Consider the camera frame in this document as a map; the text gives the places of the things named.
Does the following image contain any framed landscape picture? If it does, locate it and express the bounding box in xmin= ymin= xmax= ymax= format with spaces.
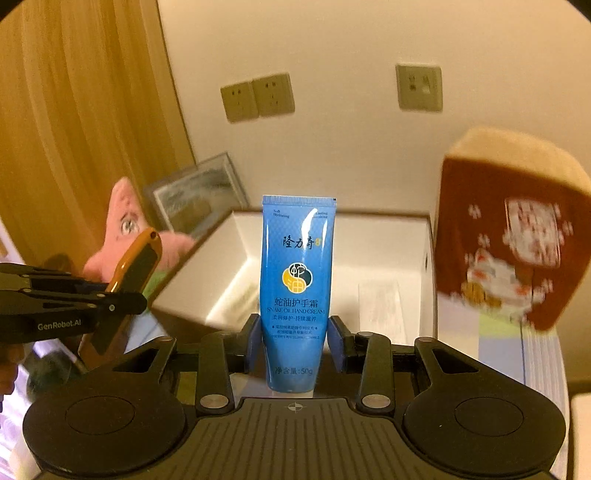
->
xmin=143 ymin=152 xmax=250 ymax=241

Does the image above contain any beige wall socket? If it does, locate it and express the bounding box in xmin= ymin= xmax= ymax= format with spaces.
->
xmin=396 ymin=64 xmax=443 ymax=110
xmin=220 ymin=83 xmax=257 ymax=123
xmin=252 ymin=74 xmax=295 ymax=118

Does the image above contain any checked tablecloth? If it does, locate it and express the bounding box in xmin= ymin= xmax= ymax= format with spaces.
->
xmin=434 ymin=291 xmax=575 ymax=402

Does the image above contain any red cat print cushion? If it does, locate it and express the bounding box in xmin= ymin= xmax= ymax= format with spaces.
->
xmin=434 ymin=127 xmax=591 ymax=330

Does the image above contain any brown cardboard box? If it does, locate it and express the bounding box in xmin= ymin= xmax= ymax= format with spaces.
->
xmin=148 ymin=210 xmax=438 ymax=339

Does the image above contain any pink starfish plush toy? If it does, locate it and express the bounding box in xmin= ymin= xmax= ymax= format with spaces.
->
xmin=83 ymin=178 xmax=197 ymax=283

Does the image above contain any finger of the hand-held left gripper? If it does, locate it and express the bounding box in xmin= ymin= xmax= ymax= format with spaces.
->
xmin=0 ymin=263 xmax=110 ymax=293
xmin=21 ymin=290 xmax=148 ymax=316

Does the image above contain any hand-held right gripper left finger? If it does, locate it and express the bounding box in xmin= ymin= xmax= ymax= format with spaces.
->
xmin=112 ymin=314 xmax=262 ymax=415

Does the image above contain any blue hand cream tube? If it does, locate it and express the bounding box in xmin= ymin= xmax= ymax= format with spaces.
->
xmin=262 ymin=195 xmax=337 ymax=394

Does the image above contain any person's left hand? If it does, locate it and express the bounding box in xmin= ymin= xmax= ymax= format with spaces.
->
xmin=0 ymin=344 xmax=25 ymax=396

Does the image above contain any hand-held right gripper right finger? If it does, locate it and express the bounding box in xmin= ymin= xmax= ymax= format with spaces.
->
xmin=325 ymin=315 xmax=481 ymax=411

